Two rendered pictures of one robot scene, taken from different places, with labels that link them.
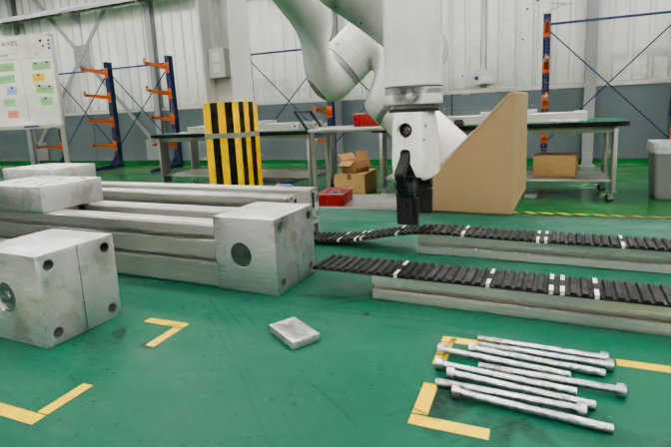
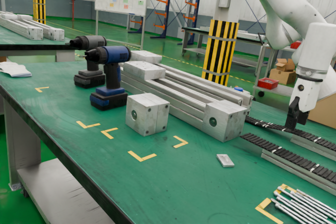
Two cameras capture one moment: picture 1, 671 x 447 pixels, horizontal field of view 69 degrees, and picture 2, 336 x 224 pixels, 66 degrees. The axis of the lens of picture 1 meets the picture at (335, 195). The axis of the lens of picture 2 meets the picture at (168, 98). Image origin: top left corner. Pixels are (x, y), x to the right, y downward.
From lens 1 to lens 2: 0.22 m
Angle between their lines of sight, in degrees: 22
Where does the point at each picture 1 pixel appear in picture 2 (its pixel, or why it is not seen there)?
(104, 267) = (164, 113)
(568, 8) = not seen: outside the picture
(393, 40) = (308, 45)
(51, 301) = (147, 121)
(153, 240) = (181, 104)
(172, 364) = (181, 157)
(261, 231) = (223, 116)
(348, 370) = (240, 182)
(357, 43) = not seen: hidden behind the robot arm
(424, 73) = (319, 64)
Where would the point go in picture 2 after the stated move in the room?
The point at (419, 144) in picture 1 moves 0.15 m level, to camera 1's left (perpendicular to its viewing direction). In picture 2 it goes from (305, 96) to (254, 85)
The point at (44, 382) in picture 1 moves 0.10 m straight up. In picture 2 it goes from (142, 148) to (146, 114)
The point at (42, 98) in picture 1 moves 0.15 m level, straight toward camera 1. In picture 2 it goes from (139, 1) to (139, 1)
